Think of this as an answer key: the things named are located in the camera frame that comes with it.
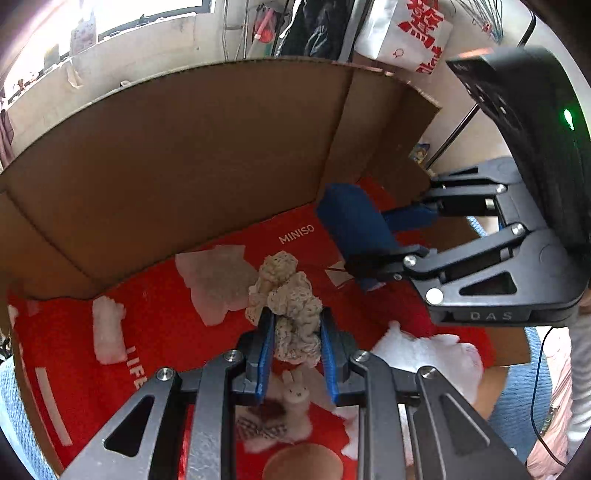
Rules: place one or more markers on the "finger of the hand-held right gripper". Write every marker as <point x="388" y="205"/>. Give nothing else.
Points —
<point x="383" y="263"/>
<point x="411" y="218"/>

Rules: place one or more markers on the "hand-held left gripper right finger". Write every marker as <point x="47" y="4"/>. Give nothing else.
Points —
<point x="330" y="364"/>

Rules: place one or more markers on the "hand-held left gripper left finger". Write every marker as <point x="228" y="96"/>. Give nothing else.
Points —
<point x="265" y="360"/>

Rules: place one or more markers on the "white bunny plush scrunchie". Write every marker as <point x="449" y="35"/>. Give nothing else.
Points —
<point x="295" y="397"/>

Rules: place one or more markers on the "blue sponge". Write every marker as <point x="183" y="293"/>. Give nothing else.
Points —
<point x="351" y="221"/>

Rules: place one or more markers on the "cream lace scrunchie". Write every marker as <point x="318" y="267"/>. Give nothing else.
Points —
<point x="295" y="300"/>

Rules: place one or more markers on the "white mesh bath pouf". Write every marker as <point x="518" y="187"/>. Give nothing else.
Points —
<point x="429" y="364"/>

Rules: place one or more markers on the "round beige sponge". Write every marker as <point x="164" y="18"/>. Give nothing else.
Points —
<point x="302" y="464"/>

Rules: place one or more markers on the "white fluffy pad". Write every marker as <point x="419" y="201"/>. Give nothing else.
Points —
<point x="108" y="330"/>

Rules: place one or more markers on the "brown cardboard box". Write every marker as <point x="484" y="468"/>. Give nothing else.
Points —
<point x="184" y="152"/>

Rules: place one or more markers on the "person's right forearm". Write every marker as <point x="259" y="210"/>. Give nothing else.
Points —
<point x="581" y="369"/>

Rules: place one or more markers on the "small yellow blue packet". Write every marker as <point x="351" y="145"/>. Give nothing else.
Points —
<point x="420" y="152"/>

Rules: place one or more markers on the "black metal clothes rack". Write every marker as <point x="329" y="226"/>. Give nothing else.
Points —
<point x="455" y="134"/>

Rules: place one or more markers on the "white gift bag red print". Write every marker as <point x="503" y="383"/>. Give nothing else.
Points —
<point x="392" y="37"/>

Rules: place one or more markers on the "blue knitted blanket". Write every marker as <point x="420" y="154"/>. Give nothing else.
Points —
<point x="517" y="406"/>

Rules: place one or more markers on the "black jacket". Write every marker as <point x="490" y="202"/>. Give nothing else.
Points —
<point x="318" y="27"/>

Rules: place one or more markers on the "pink patterned pants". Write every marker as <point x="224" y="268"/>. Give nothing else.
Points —
<point x="558" y="415"/>

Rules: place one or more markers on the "pink red bundle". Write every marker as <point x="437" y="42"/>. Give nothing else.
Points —
<point x="264" y="25"/>

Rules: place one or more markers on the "metal crutch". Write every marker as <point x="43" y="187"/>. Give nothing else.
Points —
<point x="226" y="32"/>

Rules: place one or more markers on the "small picture card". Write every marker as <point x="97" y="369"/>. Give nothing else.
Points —
<point x="83" y="34"/>

